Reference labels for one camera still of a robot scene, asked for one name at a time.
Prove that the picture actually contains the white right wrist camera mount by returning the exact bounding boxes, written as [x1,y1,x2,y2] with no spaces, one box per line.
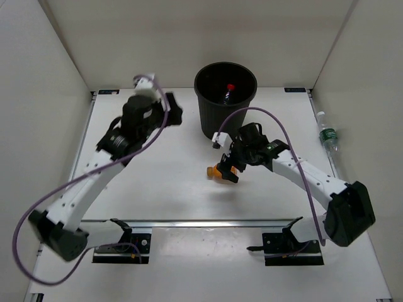
[212,132,232,151]

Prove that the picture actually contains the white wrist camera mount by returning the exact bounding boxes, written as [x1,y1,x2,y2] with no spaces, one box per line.
[133,73,161,100]
[212,132,232,151]

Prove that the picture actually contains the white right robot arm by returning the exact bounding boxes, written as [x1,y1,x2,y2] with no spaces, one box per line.
[212,123,376,252]

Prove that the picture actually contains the left blue table sticker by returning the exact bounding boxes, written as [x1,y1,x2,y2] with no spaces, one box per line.
[98,89,120,95]

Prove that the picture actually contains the clear bottle red label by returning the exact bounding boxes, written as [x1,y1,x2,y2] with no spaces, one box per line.
[223,84,236,105]

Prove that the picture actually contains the clear bottle green label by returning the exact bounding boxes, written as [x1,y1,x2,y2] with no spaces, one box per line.
[317,111,339,155]

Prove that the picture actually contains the right blue table sticker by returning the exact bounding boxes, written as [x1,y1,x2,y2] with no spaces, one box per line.
[284,87,306,93]

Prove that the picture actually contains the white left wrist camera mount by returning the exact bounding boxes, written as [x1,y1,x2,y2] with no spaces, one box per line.
[133,73,161,100]

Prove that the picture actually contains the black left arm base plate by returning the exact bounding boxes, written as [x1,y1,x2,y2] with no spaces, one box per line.
[92,228,152,264]

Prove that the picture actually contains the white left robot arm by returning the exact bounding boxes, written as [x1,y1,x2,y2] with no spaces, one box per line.
[28,92,183,262]

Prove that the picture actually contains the aluminium front table rail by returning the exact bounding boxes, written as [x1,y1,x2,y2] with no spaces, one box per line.
[56,218,350,230]

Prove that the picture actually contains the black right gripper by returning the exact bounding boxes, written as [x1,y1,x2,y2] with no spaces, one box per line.
[218,137,256,182]

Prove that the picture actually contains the blue table sticker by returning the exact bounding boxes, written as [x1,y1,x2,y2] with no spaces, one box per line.
[98,89,120,95]
[284,87,306,93]

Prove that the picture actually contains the black plastic waste bin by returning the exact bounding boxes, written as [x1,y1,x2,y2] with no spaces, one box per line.
[194,62,258,139]

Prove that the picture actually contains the orange juice bottle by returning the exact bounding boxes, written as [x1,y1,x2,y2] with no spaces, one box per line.
[207,165,226,181]

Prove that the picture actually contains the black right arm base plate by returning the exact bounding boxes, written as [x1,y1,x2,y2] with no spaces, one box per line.
[262,233,324,267]

